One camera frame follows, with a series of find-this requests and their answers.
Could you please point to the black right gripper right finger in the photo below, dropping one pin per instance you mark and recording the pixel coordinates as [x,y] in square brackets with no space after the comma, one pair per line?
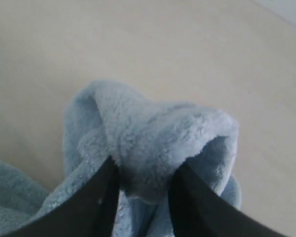
[196,211]

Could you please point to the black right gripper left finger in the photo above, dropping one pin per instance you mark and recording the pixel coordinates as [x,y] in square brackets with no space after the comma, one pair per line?
[90,212]

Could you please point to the light blue fluffy towel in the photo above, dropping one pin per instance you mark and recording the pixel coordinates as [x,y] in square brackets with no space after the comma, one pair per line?
[147,140]

